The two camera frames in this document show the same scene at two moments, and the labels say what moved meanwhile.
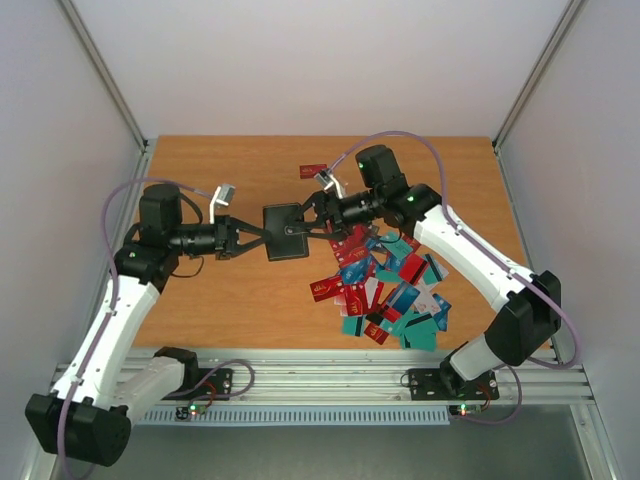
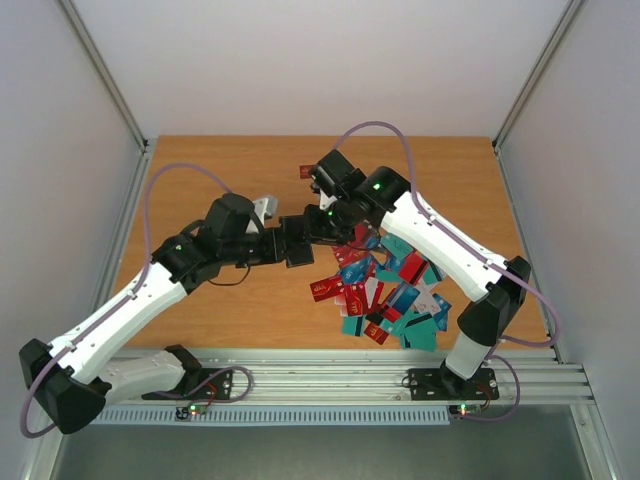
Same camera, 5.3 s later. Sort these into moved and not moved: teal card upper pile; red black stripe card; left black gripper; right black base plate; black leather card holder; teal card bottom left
Moved: black leather card holder; left black gripper
Not moved: teal card bottom left; teal card upper pile; right black base plate; red black stripe card
